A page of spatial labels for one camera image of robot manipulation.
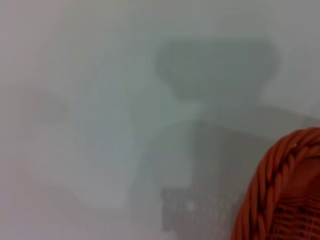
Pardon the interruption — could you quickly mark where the orange woven plastic basket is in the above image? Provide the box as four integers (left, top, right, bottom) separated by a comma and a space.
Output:
229, 126, 320, 240

